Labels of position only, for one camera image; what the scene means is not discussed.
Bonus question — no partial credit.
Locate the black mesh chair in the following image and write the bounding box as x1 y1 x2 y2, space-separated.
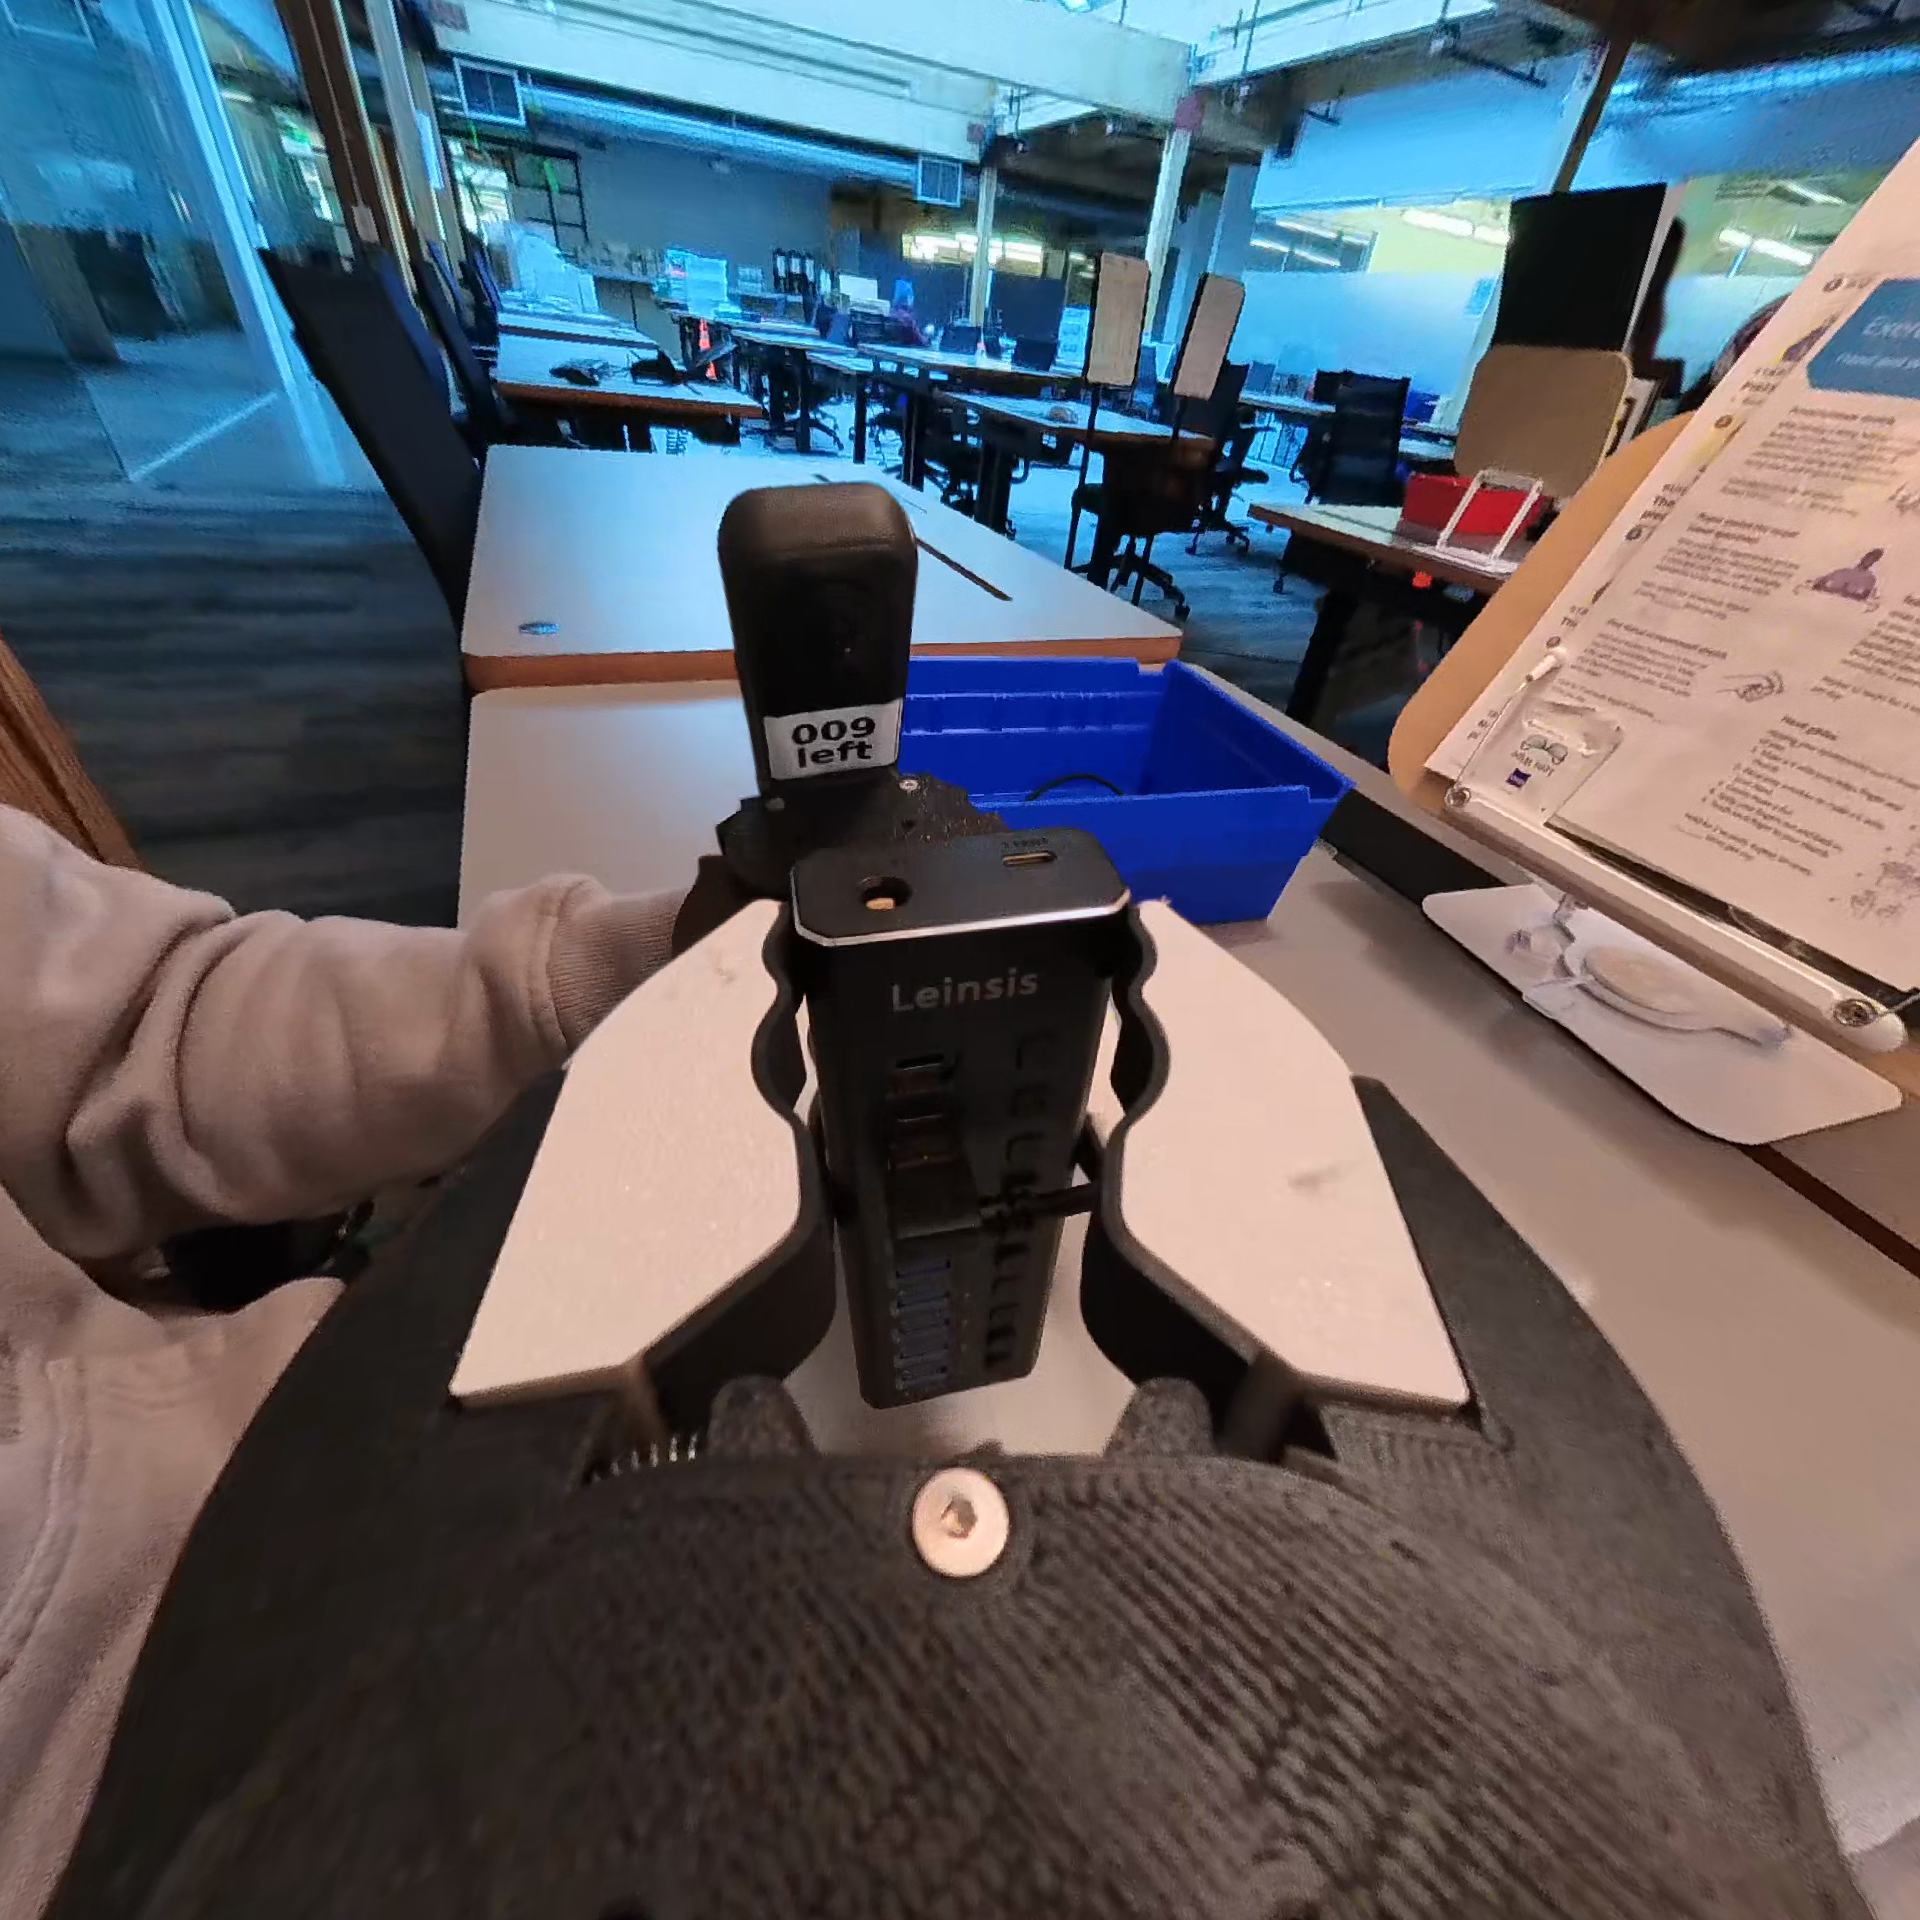
1302 373 1411 510

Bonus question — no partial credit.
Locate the wood-edged desk with red box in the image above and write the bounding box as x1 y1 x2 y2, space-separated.
1248 499 1526 721

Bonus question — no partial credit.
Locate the red box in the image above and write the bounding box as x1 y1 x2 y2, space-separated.
1402 474 1547 569

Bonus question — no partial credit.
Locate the black swivel chair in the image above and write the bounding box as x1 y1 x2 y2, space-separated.
1067 426 1271 618

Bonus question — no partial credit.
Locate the instruction sheet with blue banner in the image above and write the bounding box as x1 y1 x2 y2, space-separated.
1545 196 1920 1000

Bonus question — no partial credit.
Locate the beige divider board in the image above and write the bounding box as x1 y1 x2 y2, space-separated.
1087 251 1152 387
1174 274 1248 402

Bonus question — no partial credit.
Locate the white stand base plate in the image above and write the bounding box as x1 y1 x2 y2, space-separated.
1420 881 1903 1149

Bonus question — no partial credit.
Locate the black monitor panel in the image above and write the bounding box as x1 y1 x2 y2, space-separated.
1499 181 1669 396

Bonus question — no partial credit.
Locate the blue plastic bin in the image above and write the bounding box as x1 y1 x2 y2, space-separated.
897 657 1357 926

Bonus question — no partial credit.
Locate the large white instruction sheet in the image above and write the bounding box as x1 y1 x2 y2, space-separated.
1420 141 1920 841

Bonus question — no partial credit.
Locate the beige cardboard board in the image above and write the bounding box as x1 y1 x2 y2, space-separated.
1458 344 1636 499

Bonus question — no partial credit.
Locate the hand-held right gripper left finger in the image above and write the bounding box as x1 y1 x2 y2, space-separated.
452 896 832 1411

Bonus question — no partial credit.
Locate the wooden door frame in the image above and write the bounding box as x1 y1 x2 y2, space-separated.
0 637 143 872

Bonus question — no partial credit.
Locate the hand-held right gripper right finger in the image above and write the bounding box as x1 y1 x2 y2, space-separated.
1080 896 1476 1414

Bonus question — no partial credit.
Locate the wooden backing board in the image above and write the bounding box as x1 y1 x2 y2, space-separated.
1388 410 1704 789

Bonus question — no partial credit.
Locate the long black USB hub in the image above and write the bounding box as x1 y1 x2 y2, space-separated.
786 824 1132 1411

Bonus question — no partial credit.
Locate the distant wood-edged desk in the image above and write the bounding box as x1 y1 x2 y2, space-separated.
493 331 768 451

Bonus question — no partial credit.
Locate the white wood-edged desk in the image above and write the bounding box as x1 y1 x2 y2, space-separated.
460 445 1188 693

